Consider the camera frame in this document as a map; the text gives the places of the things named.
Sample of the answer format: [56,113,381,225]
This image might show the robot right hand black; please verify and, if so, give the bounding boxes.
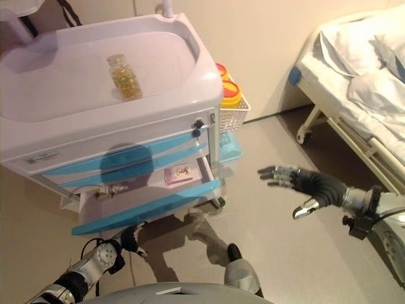
[258,164,349,221]

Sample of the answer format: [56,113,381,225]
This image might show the robot left hand black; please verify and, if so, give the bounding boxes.
[121,221,149,258]

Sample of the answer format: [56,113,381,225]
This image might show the clear bottle yellow capsules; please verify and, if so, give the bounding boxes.
[106,53,144,102]

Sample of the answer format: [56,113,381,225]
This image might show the pink medicine box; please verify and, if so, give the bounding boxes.
[163,163,194,185]

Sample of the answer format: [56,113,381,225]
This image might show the grey robot torso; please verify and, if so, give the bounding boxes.
[91,282,263,304]

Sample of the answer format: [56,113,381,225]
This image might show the white hospital bed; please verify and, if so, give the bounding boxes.
[289,9,405,198]

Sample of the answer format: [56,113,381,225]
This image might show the light blue waste bin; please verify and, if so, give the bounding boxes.
[218,132,245,164]

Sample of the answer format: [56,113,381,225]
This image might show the white mesh basket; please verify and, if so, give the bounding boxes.
[218,94,252,134]

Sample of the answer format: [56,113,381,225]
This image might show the robot right leg silver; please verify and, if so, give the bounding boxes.
[223,243,264,298]

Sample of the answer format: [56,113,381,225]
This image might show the blue bed corner bumper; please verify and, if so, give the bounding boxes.
[290,66,303,86]

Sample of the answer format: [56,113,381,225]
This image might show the black cart keys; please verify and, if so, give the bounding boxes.
[192,118,205,138]

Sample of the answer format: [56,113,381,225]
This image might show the white bed blanket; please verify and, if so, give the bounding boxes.
[318,17,405,141]

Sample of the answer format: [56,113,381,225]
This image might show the white medical cart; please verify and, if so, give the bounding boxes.
[0,12,227,237]

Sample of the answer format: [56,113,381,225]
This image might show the metal IV pole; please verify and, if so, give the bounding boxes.
[158,0,177,18]

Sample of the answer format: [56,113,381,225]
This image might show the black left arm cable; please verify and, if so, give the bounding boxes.
[80,236,106,255]

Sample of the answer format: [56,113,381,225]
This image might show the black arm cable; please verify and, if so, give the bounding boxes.
[363,208,405,229]
[80,236,106,255]

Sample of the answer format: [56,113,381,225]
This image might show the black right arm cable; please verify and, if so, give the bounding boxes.
[363,208,405,229]

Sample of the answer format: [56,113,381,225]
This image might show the black hanging strap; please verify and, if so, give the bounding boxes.
[56,0,84,27]

